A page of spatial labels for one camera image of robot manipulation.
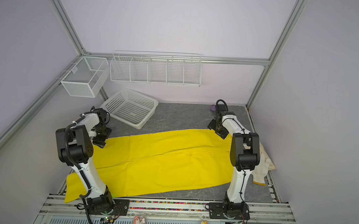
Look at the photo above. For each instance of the small white mesh wall basket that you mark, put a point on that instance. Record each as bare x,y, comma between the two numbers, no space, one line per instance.
86,77

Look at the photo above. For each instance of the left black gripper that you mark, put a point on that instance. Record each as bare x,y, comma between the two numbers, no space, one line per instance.
100,141

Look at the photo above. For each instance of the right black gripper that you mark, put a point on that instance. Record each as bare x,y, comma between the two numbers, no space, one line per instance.
212,125

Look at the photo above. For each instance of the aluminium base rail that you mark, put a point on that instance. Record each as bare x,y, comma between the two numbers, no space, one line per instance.
166,211

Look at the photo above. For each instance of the long white wire shelf basket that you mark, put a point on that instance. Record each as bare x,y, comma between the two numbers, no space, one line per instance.
156,68

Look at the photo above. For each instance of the yellow trousers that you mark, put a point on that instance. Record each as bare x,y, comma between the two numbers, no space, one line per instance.
163,162

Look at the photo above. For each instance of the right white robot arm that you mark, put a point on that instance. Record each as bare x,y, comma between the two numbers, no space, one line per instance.
244,157

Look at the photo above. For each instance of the aluminium frame profile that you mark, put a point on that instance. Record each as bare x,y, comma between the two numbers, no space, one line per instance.
14,129

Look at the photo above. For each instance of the white plastic laundry basket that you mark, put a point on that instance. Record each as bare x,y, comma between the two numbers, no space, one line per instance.
130,107

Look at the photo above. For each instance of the beige leather work glove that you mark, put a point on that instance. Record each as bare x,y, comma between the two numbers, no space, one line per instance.
268,157

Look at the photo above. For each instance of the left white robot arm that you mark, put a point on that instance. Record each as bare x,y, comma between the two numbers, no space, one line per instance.
75,146

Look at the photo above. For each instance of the pink plush figure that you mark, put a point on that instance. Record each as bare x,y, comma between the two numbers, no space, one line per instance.
139,220

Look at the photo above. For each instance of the white cotton work glove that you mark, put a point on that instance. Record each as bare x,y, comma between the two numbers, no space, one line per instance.
261,171

